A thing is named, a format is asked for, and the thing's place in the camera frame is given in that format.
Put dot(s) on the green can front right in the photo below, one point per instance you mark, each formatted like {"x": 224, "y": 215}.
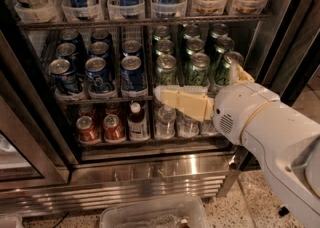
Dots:
{"x": 222, "y": 72}

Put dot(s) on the water bottle middle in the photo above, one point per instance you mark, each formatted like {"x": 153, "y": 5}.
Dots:
{"x": 187, "y": 126}

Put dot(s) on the water bottle right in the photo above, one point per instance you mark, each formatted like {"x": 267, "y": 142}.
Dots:
{"x": 208, "y": 128}

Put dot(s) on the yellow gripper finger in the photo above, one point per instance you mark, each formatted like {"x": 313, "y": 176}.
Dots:
{"x": 238, "y": 75}
{"x": 189, "y": 100}

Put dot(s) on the black tripod leg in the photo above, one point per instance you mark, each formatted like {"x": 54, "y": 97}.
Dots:
{"x": 283, "y": 211}

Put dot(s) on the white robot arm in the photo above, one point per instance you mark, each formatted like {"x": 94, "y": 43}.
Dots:
{"x": 285, "y": 142}

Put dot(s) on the green can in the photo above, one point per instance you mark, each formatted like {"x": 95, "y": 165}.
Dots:
{"x": 194, "y": 45}
{"x": 197, "y": 69}
{"x": 164, "y": 46}
{"x": 166, "y": 70}
{"x": 223, "y": 45}
{"x": 222, "y": 72}

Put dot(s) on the water bottle left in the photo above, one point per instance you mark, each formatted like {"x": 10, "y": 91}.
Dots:
{"x": 165, "y": 122}

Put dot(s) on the stainless steel fridge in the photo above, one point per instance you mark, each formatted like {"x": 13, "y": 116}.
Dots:
{"x": 48, "y": 171}

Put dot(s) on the brown drink bottle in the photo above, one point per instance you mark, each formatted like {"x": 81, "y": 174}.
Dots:
{"x": 137, "y": 123}

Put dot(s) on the water bottle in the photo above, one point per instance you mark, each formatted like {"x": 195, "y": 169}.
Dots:
{"x": 208, "y": 128}
{"x": 187, "y": 126}
{"x": 165, "y": 122}

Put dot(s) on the clear plastic bin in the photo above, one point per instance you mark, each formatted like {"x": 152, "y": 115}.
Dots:
{"x": 163, "y": 212}

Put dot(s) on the green can front middle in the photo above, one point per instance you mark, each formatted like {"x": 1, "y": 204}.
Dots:
{"x": 197, "y": 69}

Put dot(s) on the green can front left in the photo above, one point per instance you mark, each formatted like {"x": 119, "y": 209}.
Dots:
{"x": 166, "y": 70}

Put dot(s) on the blue Pepsi can front left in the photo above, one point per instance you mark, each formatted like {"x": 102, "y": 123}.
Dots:
{"x": 65, "y": 77}

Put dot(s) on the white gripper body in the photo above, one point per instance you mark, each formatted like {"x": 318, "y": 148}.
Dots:
{"x": 240, "y": 108}

